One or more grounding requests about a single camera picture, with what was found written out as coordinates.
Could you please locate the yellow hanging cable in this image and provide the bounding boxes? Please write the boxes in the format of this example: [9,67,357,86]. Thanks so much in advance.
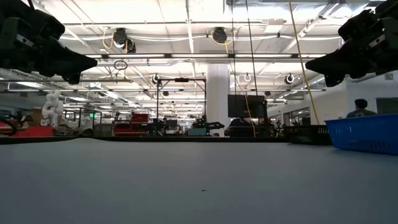
[288,0,320,126]

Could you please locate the black monitor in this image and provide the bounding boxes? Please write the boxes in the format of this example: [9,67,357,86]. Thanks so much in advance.
[227,94,267,118]

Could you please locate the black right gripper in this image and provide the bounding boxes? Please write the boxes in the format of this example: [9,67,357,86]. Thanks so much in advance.
[305,0,398,88]

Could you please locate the black mesh basket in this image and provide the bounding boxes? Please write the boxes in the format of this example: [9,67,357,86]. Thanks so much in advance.
[284,124,332,146]

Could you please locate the long ceiling light bar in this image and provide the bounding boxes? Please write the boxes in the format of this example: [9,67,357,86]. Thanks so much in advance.
[83,53,327,60]

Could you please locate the teal box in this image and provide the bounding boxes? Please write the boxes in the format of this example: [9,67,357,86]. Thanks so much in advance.
[187,128,208,137]

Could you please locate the blue mesh basket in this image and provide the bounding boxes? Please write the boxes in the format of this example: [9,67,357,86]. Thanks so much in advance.
[323,113,398,156]

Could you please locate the person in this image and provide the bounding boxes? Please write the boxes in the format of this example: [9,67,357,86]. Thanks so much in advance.
[346,98,377,119]

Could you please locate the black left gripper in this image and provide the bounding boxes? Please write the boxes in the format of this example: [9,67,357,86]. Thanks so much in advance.
[0,0,98,85]

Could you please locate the red tool chest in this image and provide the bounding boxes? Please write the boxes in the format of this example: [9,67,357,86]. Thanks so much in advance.
[112,113,150,136]

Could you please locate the black metal rig frame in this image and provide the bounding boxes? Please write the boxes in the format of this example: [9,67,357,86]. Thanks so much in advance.
[156,77,208,125]

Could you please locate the white column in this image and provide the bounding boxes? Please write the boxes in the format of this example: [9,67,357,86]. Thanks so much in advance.
[206,63,231,137]

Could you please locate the black hanging cable coil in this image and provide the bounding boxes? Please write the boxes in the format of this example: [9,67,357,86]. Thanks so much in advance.
[113,59,129,71]

